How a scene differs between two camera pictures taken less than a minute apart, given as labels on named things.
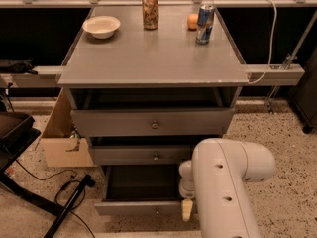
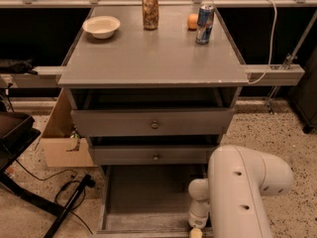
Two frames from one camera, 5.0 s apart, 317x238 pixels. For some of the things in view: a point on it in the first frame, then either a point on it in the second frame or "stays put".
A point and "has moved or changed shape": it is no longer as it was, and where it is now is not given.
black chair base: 17,133 stays put
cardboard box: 61,145 stays put
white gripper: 186,191 to 197,220
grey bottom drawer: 140,189 has moved or changed shape
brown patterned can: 151,12 stays put
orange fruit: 192,22 stays put
